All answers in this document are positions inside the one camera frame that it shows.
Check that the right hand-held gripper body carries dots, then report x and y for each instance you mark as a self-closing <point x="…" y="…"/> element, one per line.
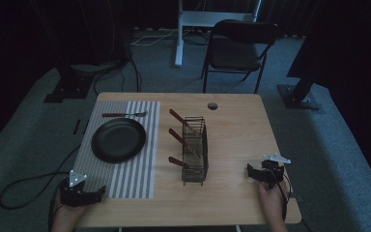
<point x="273" y="172"/>

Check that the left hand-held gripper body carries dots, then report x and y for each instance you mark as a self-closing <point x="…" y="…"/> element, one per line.
<point x="72" y="195"/>

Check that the person's left hand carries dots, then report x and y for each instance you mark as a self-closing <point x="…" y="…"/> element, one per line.
<point x="65" y="215"/>

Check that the person's right hand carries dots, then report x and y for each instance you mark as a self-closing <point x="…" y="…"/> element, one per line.
<point x="272" y="201"/>

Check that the grey white striped placemat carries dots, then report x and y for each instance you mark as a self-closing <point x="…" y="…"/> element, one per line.
<point x="132" y="180"/>

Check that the black round plate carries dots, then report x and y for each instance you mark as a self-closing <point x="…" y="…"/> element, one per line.
<point x="118" y="140"/>

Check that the black stand base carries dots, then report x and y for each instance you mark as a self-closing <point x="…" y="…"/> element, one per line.
<point x="71" y="87"/>
<point x="298" y="98"/>

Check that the black folding chair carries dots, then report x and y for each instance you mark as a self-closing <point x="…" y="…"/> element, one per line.
<point x="235" y="54"/>

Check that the white desk frame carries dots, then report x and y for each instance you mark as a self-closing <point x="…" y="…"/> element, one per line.
<point x="179" y="48"/>

